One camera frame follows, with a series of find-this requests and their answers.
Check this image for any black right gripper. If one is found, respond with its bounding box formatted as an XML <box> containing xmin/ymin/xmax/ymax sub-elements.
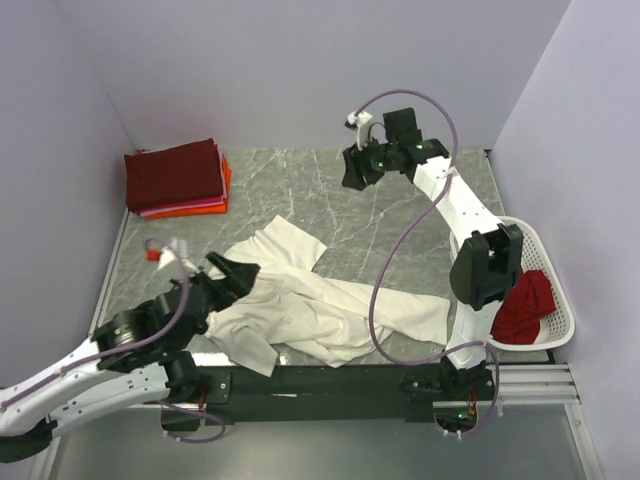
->
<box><xmin>339</xmin><ymin>135</ymin><xmax>395</xmax><ymax>194</ymax></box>

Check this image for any white t shirt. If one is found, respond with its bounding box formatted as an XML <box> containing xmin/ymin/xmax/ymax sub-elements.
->
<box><xmin>205</xmin><ymin>216</ymin><xmax>450</xmax><ymax>377</ymax></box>

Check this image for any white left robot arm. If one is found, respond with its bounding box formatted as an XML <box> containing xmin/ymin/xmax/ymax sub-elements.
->
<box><xmin>1</xmin><ymin>247</ymin><xmax>260</xmax><ymax>464</ymax></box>

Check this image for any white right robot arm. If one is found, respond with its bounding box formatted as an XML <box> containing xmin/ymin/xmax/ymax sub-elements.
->
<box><xmin>342</xmin><ymin>108</ymin><xmax>524</xmax><ymax>399</ymax></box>

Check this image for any orange folded shirt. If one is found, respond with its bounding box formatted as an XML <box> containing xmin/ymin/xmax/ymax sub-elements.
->
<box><xmin>149</xmin><ymin>155</ymin><xmax>234</xmax><ymax>220</ymax></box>

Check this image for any pink folded shirt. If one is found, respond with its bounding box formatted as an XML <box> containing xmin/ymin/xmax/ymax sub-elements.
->
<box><xmin>137</xmin><ymin>147</ymin><xmax>229</xmax><ymax>215</ymax></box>

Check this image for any dark red folded shirt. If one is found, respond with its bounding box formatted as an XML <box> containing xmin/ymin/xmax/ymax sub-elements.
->
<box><xmin>124</xmin><ymin>138</ymin><xmax>226</xmax><ymax>213</ymax></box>

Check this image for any lilac folded shirt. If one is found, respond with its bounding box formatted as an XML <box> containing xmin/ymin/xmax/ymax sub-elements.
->
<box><xmin>139</xmin><ymin>144</ymin><xmax>230</xmax><ymax>219</ymax></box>

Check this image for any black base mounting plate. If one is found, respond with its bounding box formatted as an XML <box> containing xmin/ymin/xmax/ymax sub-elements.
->
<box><xmin>159</xmin><ymin>349</ymin><xmax>556</xmax><ymax>431</ymax></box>

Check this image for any red t shirt in basket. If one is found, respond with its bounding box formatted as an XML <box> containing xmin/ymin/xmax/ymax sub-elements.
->
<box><xmin>491</xmin><ymin>270</ymin><xmax>556</xmax><ymax>345</ymax></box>

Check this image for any white perforated plastic basket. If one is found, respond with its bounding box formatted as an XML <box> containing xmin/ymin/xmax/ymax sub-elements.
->
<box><xmin>447</xmin><ymin>212</ymin><xmax>575</xmax><ymax>352</ymax></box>

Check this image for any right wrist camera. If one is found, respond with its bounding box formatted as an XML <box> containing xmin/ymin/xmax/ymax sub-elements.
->
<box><xmin>345</xmin><ymin>111</ymin><xmax>373</xmax><ymax>150</ymax></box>

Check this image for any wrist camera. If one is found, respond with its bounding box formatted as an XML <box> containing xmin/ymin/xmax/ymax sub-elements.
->
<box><xmin>345</xmin><ymin>111</ymin><xmax>373</xmax><ymax>150</ymax></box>
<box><xmin>144</xmin><ymin>237</ymin><xmax>199</xmax><ymax>274</ymax></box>

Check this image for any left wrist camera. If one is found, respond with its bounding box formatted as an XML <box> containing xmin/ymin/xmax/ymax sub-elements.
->
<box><xmin>144</xmin><ymin>237</ymin><xmax>199</xmax><ymax>274</ymax></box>

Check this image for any aluminium rail frame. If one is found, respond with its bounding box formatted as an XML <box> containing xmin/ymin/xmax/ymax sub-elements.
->
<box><xmin>29</xmin><ymin>209</ymin><xmax>606</xmax><ymax>480</ymax></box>

